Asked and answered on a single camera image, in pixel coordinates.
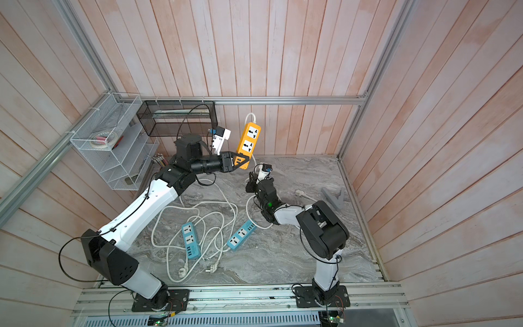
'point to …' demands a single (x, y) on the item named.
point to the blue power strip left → (192, 246)
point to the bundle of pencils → (159, 159)
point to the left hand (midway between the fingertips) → (247, 162)
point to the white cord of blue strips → (212, 221)
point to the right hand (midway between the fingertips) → (249, 172)
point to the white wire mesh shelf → (121, 149)
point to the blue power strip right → (241, 235)
